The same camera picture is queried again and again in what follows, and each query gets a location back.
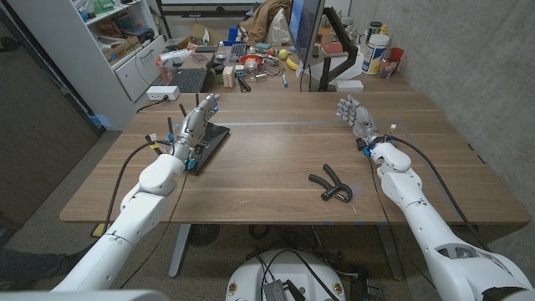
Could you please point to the flat white box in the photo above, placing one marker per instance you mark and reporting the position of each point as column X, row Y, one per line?
column 349, row 85

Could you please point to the yellow floor pad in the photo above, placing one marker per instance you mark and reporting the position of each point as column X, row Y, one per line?
column 99, row 230

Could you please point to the blue box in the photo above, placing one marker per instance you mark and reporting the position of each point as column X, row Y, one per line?
column 232, row 34

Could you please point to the black router with antennas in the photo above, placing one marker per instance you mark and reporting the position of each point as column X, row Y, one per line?
column 211, row 142

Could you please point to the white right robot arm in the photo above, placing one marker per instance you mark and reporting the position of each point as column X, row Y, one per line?
column 426, row 226

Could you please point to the cardboard box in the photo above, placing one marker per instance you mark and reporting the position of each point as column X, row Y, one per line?
column 198, row 33

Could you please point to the brown jacket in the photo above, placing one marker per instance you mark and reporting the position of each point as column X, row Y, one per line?
column 263, row 18

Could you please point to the white shelf cabinet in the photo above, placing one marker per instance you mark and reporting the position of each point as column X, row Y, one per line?
column 83, row 62

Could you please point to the yellow banana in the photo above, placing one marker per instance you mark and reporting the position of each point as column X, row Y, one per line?
column 292, row 64

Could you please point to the red bowl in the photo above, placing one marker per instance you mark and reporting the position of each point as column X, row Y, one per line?
column 251, row 58

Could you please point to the beige small box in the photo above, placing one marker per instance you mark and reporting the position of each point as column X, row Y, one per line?
column 228, row 77

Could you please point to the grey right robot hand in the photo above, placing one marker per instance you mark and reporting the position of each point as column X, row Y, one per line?
column 361, row 121

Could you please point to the black hand grip strengthener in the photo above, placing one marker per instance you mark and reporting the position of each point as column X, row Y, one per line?
column 334, row 190

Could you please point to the black laptop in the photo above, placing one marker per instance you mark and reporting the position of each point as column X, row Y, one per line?
column 190, row 80

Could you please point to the white power strip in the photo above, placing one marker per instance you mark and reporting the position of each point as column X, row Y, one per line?
column 162, row 93

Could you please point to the white canister blue label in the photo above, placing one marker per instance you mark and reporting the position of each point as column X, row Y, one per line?
column 374, row 54

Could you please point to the white robot torso base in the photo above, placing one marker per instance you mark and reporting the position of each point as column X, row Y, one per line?
column 251, row 276

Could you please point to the teal small box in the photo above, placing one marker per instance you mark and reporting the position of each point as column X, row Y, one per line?
column 263, row 47

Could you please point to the black lid tumbler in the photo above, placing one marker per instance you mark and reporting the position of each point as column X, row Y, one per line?
column 375, row 29

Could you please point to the rubik's cube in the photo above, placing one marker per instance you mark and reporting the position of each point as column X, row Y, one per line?
column 240, row 71

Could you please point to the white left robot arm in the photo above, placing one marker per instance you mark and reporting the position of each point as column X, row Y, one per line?
column 125, row 226

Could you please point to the yellow ball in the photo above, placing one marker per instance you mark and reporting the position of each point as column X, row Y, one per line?
column 283, row 54

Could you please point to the red cup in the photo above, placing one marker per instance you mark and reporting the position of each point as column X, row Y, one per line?
column 398, row 53

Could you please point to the clear plastic container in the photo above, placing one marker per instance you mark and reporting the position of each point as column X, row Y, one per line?
column 387, row 66

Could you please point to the computer monitor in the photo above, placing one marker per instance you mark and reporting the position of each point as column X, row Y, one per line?
column 306, row 25

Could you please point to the black round floor fan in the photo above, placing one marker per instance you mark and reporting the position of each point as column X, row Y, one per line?
column 203, row 235

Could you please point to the blue marker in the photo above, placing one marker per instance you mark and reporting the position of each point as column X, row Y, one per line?
column 284, row 80

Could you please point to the grey table leg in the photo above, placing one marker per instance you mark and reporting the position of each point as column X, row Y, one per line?
column 390, row 253
column 179, row 251

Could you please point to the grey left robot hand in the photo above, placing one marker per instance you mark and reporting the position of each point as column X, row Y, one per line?
column 194, row 125

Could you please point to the red book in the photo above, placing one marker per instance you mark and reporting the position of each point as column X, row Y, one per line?
column 332, row 48

